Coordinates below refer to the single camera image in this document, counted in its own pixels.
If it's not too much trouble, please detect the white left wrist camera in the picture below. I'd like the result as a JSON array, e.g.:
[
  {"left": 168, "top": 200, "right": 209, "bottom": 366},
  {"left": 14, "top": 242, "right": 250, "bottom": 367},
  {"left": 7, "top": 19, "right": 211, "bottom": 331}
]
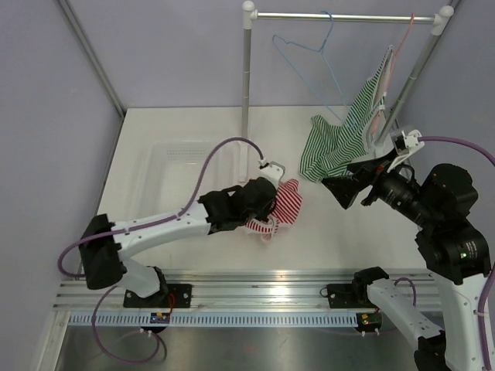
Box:
[{"left": 258, "top": 158, "right": 285, "bottom": 188}]

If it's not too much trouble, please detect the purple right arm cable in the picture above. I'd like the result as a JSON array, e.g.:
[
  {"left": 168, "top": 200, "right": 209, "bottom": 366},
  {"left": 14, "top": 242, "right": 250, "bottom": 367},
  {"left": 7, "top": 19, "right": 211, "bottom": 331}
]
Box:
[{"left": 419, "top": 135, "right": 495, "bottom": 370}]

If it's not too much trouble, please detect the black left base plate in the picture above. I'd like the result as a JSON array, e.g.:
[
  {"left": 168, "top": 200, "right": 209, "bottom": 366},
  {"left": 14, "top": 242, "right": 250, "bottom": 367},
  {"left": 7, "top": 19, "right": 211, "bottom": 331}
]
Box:
[{"left": 123, "top": 284, "right": 193, "bottom": 309}]

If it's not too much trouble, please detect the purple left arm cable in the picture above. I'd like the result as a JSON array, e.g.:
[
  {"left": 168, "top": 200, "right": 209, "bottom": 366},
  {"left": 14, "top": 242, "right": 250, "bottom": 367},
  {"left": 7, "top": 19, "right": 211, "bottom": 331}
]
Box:
[{"left": 57, "top": 137, "right": 268, "bottom": 366}]

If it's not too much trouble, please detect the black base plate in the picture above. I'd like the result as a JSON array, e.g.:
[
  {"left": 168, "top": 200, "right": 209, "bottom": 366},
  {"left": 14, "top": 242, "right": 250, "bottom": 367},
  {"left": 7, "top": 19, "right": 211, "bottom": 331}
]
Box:
[
  {"left": 319, "top": 284, "right": 377, "bottom": 310},
  {"left": 123, "top": 284, "right": 193, "bottom": 309}
]

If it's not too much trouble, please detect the metal clothes rack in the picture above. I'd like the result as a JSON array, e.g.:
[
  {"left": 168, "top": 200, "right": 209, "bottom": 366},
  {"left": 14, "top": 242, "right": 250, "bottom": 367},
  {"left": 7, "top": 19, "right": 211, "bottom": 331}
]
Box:
[{"left": 241, "top": 1, "right": 455, "bottom": 165}]

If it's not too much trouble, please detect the blue wire hanger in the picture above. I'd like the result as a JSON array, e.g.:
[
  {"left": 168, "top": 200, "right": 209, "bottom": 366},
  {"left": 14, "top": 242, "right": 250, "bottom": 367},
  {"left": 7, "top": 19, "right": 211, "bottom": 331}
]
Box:
[{"left": 271, "top": 11, "right": 348, "bottom": 124}]

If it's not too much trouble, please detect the pink wire hanger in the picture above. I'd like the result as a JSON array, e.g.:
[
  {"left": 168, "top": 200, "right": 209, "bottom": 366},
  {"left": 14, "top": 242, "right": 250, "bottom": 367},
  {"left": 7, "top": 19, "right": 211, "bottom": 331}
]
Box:
[{"left": 370, "top": 13, "right": 415, "bottom": 134}]

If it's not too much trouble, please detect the clear plastic basket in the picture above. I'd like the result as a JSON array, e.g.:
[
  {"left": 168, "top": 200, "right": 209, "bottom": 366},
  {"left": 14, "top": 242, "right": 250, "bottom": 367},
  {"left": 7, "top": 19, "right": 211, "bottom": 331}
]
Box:
[{"left": 128, "top": 141, "right": 238, "bottom": 218}]

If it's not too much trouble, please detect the aluminium mounting rail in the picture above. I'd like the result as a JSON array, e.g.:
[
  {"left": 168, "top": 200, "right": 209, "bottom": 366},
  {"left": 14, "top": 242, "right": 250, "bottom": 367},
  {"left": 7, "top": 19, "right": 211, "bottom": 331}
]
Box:
[{"left": 53, "top": 250, "right": 473, "bottom": 313}]

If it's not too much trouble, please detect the white slotted cable duct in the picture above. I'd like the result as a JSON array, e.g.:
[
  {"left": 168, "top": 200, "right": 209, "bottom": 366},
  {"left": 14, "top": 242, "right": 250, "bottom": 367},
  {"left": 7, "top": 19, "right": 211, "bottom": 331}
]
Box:
[{"left": 69, "top": 311, "right": 357, "bottom": 328}]

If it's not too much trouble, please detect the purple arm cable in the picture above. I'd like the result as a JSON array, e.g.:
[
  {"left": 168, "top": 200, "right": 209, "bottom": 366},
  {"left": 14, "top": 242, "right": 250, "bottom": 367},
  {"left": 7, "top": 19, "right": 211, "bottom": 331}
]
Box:
[
  {"left": 57, "top": 137, "right": 268, "bottom": 366},
  {"left": 419, "top": 135, "right": 495, "bottom": 370}
]

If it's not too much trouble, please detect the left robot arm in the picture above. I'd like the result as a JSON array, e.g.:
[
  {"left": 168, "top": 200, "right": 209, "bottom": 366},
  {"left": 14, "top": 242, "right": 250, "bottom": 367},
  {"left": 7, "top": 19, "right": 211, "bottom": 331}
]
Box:
[{"left": 79, "top": 177, "right": 277, "bottom": 308}]

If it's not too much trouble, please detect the green striped tank top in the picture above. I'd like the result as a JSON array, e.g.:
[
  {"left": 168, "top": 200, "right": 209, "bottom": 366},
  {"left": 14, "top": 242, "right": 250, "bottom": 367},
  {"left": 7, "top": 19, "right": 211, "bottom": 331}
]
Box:
[{"left": 299, "top": 46, "right": 394, "bottom": 182}]

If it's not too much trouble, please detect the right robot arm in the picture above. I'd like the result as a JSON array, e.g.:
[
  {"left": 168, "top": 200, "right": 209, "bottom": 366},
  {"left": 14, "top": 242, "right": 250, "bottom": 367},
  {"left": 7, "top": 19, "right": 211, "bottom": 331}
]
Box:
[{"left": 323, "top": 159, "right": 494, "bottom": 370}]

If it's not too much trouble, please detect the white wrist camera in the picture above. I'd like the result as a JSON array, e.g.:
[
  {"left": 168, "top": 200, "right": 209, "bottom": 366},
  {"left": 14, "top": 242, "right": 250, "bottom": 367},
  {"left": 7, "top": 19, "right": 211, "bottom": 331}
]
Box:
[
  {"left": 258, "top": 158, "right": 285, "bottom": 188},
  {"left": 387, "top": 129, "right": 425, "bottom": 173}
]

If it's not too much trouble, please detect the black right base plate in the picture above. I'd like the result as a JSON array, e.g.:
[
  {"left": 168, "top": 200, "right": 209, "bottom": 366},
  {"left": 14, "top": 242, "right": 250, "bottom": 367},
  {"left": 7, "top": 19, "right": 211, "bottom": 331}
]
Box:
[{"left": 319, "top": 284, "right": 377, "bottom": 310}]

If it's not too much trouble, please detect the red striped tank top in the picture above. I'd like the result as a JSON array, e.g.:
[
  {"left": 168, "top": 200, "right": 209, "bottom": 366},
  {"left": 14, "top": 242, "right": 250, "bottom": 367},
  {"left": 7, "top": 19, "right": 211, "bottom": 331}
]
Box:
[{"left": 243, "top": 179, "right": 302, "bottom": 243}]

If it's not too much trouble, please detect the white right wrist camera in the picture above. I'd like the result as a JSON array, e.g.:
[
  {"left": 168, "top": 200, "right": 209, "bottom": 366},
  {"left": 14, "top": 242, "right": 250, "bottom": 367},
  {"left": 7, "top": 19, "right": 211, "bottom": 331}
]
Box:
[{"left": 387, "top": 129, "right": 425, "bottom": 173}]

